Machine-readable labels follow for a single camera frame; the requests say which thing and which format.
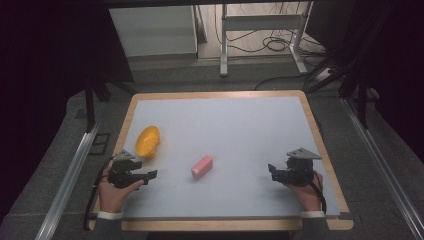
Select wooden framed work board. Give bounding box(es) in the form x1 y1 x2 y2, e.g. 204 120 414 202
122 95 341 219

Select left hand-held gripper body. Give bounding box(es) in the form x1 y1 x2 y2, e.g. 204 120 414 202
108 149 145 189

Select black stand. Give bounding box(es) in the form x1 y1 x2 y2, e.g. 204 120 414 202
306 49 381 131
83 78 138 134

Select white cabinet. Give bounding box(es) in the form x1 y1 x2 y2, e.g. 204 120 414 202
109 4 199 58

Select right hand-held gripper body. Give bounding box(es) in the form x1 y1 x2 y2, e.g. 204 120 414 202
272 147 323 187

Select pink soap bar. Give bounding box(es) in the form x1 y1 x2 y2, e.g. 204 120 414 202
190 154 214 181

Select aluminium rail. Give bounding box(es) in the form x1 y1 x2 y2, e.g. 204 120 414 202
34 121 103 240
343 98 424 240

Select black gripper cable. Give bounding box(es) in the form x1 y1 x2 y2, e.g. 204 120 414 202
83 156 116 231
308 169 328 215

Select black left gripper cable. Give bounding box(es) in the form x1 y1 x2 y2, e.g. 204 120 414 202
83 156 116 231

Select black floor cables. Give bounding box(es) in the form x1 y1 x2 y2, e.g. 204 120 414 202
214 3 329 66

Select person's right hand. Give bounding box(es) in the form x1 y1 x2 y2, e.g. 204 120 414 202
285 169 325 213

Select orange yellow plush fruit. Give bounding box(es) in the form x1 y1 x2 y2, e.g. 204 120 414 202
134 125 161 159

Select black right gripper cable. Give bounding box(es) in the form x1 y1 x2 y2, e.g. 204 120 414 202
308 169 328 215

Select white metal desk frame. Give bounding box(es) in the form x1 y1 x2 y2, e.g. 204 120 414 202
219 1 315 78

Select person's left hand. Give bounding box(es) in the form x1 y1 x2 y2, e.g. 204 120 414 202
97 167 145 214

